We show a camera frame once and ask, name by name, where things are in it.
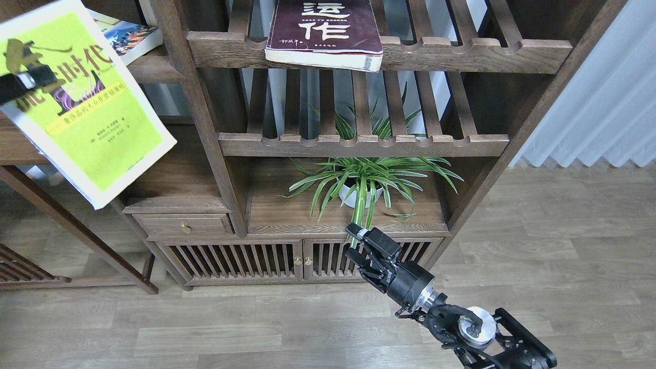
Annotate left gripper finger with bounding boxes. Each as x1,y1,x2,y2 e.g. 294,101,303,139
1,65,58,105

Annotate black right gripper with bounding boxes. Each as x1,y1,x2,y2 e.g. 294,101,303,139
346,222,435,311

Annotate yellow green book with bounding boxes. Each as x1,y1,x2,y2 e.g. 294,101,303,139
1,1,176,209

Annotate book with mountain cover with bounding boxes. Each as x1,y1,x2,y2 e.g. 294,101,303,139
87,9,162,65

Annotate maroon book white characters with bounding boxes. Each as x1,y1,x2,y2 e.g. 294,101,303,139
264,1,383,73

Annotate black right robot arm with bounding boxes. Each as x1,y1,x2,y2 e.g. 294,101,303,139
346,223,557,368

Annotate white plant pot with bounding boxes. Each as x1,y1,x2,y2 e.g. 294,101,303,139
338,178,383,209

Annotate green spider plant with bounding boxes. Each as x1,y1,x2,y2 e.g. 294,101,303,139
279,82,464,258

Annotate dark wooden bookshelf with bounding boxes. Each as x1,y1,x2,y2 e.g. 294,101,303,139
84,1,627,290

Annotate brass drawer knob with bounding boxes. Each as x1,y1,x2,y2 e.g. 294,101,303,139
180,222,192,234

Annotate white curtain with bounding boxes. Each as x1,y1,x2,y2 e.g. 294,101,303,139
510,1,655,168

